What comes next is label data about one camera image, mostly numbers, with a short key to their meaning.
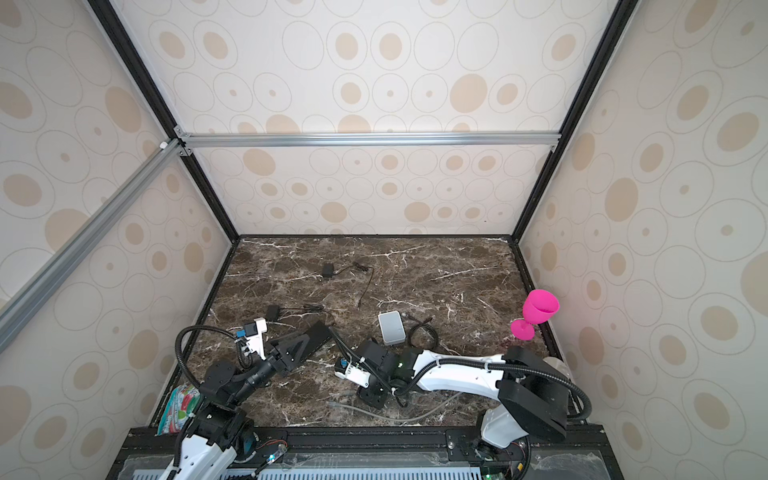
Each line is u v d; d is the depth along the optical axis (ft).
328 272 3.57
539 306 2.62
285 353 2.19
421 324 3.10
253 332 2.16
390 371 1.98
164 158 2.73
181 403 2.55
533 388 1.51
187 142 2.97
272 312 3.20
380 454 2.39
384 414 2.61
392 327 3.07
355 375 2.29
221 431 1.91
